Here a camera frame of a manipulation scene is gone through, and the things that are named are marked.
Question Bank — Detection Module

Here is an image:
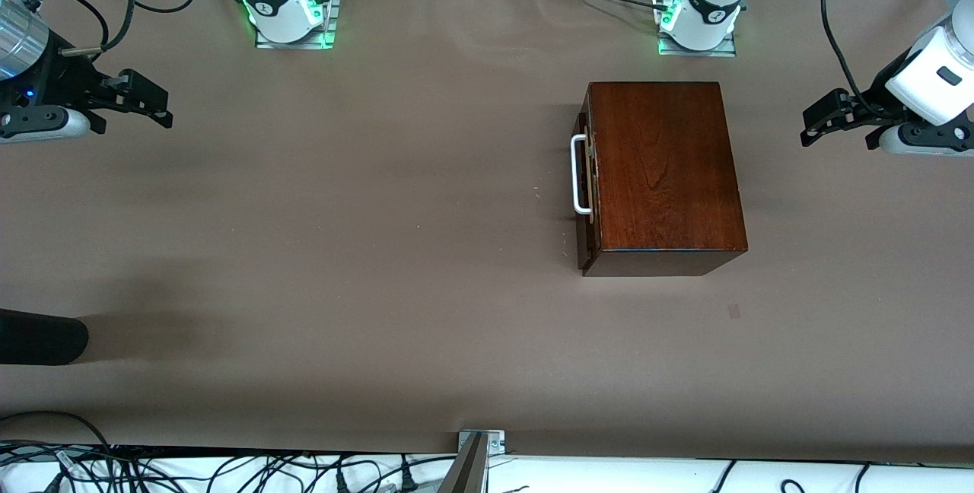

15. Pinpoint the grey metal post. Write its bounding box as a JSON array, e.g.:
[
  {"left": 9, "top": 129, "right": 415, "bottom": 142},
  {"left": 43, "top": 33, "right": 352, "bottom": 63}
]
[{"left": 438, "top": 433, "right": 489, "bottom": 493}]

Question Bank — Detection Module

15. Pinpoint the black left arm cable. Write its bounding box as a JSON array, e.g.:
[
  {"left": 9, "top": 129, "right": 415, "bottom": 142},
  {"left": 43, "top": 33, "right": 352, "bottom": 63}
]
[{"left": 820, "top": 0, "right": 883, "bottom": 113}]

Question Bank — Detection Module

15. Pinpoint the black cylinder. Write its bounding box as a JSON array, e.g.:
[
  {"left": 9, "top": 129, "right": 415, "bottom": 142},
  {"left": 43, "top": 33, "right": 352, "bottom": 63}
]
[{"left": 0, "top": 308, "right": 90, "bottom": 366}]

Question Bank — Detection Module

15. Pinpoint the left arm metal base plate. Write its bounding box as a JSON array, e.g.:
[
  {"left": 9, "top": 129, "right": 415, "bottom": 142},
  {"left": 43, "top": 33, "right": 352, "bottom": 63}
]
[{"left": 657, "top": 0, "right": 738, "bottom": 58}]

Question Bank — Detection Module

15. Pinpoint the wooden drawer with white handle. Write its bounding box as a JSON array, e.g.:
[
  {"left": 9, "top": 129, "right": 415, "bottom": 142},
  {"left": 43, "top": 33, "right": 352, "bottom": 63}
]
[{"left": 571, "top": 94, "right": 602, "bottom": 275}]

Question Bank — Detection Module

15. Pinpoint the dark brown wooden cabinet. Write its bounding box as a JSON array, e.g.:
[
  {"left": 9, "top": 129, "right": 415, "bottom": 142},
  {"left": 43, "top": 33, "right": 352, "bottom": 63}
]
[{"left": 576, "top": 81, "right": 749, "bottom": 278}]

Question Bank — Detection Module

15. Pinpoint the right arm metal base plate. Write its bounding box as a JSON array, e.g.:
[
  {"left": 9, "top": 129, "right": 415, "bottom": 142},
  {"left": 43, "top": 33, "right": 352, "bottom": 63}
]
[{"left": 254, "top": 0, "right": 339, "bottom": 51}]

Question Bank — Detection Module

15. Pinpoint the large black cable loop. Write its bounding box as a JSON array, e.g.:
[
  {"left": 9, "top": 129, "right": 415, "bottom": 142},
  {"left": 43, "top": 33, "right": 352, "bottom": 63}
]
[{"left": 0, "top": 410, "right": 116, "bottom": 479}]

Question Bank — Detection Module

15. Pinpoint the brown paper table cover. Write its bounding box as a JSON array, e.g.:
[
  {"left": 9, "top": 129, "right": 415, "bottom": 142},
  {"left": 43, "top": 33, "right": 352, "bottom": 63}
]
[{"left": 0, "top": 0, "right": 974, "bottom": 465}]

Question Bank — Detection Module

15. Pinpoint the silver corner bracket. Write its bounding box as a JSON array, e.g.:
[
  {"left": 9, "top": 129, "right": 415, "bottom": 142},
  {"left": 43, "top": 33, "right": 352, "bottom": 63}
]
[{"left": 457, "top": 429, "right": 507, "bottom": 455}]

